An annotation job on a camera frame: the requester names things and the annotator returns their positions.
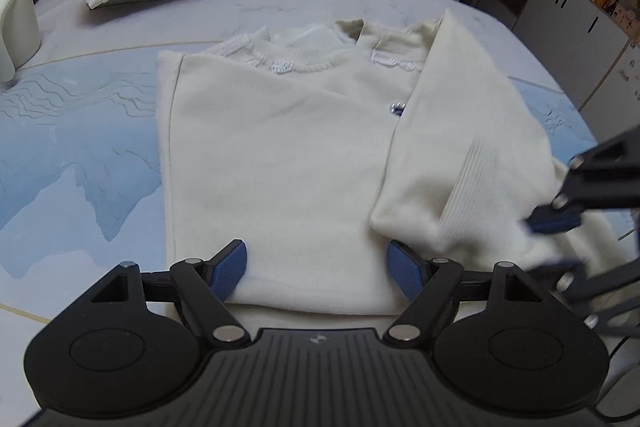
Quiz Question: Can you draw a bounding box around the cream white sweater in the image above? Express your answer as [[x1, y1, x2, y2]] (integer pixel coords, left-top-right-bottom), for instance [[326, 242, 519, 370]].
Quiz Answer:
[[156, 13, 624, 315]]

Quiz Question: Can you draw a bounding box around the white kitchen cabinet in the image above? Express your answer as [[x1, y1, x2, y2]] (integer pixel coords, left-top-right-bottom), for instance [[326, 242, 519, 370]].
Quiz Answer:
[[514, 0, 639, 140]]

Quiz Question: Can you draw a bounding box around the white cylindrical jug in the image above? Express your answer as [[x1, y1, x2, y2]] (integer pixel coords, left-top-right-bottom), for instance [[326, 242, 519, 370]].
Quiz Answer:
[[0, 0, 41, 83]]

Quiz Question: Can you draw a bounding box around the black cable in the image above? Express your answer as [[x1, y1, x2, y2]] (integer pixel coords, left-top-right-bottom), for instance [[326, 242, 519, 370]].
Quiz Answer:
[[594, 330, 640, 423]]

